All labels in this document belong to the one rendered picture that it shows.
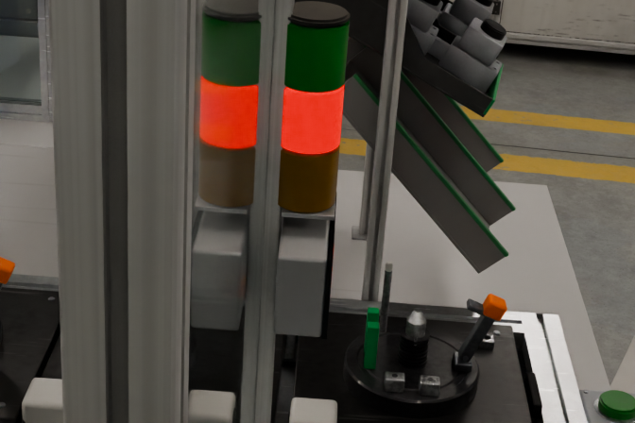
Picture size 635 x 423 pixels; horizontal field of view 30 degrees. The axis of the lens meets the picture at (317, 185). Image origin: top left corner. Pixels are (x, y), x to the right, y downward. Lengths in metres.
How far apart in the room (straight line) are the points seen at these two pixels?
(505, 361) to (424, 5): 0.40
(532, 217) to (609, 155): 2.56
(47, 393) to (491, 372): 0.46
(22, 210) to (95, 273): 1.51
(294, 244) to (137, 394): 0.61
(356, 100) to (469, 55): 0.14
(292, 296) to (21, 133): 1.22
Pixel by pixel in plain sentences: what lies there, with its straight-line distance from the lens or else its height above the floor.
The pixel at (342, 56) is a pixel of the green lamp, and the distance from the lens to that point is 0.88.
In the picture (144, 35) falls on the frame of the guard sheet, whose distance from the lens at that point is 0.27.
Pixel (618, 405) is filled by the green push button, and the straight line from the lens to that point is 1.27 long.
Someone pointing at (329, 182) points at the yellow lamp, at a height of 1.28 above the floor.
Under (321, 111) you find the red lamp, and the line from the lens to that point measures 0.88.
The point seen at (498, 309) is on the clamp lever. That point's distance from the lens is 1.20.
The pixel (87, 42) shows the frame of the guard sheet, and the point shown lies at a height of 1.58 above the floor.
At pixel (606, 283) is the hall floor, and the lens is 3.54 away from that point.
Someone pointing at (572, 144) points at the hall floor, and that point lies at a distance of 4.46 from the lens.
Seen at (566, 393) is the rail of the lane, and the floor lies 0.96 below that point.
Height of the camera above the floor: 1.67
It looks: 25 degrees down
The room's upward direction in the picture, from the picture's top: 4 degrees clockwise
